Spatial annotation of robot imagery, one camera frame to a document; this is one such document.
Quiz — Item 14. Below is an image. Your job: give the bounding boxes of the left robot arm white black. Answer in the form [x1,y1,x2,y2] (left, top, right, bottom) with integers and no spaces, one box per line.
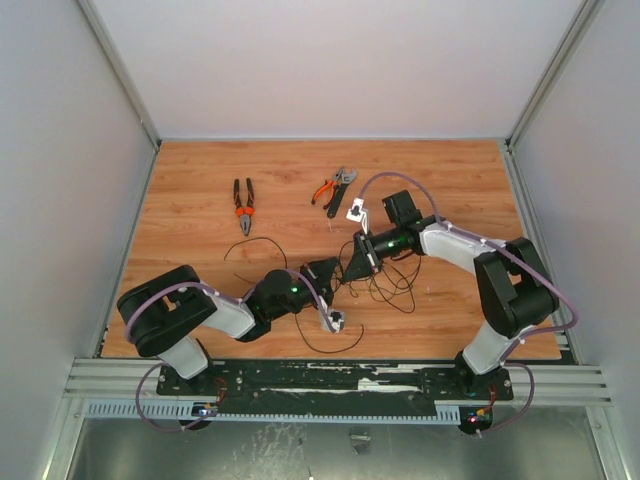
[117,257,344,395]

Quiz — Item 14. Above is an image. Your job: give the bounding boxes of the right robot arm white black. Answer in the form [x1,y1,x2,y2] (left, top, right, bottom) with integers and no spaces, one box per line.
[342,190,559,398]

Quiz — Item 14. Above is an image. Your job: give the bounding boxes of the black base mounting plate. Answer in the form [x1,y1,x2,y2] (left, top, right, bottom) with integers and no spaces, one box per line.
[156,361,514,413]

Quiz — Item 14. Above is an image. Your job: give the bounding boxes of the black zip tie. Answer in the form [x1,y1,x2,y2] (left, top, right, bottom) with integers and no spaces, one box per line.
[332,273,344,291]

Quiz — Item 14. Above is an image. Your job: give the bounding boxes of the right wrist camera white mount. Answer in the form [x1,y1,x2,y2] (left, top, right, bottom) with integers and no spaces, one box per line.
[346,197,370,234]

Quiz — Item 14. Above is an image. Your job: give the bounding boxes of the black wire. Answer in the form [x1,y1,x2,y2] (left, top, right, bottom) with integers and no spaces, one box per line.
[223,236,422,355]

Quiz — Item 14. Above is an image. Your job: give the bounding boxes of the adjustable wrench black handle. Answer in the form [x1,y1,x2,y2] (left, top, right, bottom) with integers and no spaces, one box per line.
[325,169,357,219]

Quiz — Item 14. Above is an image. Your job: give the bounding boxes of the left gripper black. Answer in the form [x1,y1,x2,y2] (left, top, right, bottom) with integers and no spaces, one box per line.
[270,257,338,321]

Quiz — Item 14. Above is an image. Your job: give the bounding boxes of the aluminium frame rails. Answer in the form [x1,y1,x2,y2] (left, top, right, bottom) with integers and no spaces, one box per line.
[63,358,611,406]

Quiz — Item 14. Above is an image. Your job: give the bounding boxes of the small orange black pliers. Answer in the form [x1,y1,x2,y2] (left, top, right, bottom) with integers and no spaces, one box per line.
[311,171,341,210]

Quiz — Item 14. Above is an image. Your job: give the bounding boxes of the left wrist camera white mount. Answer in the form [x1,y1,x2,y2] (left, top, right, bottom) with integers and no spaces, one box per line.
[318,298,345,333]

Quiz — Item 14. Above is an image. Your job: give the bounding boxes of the grey slotted cable duct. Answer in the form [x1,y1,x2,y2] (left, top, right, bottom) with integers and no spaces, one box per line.
[84,399,461,426]

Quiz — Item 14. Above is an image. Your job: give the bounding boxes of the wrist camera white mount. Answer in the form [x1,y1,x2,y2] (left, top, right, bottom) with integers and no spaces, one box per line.
[318,298,345,333]
[346,197,370,234]

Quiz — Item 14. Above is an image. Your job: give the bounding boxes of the large orange black pliers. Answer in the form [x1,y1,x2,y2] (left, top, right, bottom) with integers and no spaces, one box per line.
[233,177,255,236]

